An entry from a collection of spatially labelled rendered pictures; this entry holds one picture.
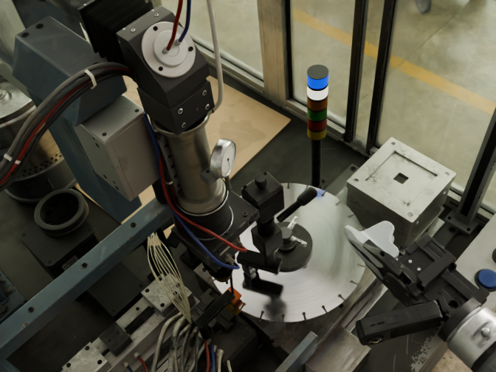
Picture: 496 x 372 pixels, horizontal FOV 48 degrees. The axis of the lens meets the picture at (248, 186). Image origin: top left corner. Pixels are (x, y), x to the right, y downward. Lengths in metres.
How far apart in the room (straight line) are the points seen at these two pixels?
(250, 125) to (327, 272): 0.66
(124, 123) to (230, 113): 1.02
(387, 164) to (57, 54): 0.86
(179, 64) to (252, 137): 1.02
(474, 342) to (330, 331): 0.46
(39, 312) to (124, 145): 0.48
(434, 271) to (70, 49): 0.55
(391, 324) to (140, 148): 0.40
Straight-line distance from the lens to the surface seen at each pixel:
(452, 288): 0.81
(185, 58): 0.60
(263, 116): 1.66
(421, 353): 1.29
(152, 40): 0.60
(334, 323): 1.18
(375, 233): 0.83
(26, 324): 1.08
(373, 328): 0.78
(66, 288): 1.09
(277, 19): 1.48
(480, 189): 1.34
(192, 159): 0.70
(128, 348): 1.21
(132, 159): 0.71
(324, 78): 1.17
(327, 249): 1.15
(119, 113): 0.69
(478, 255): 1.25
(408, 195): 1.31
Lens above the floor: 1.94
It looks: 53 degrees down
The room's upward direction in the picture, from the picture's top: 8 degrees counter-clockwise
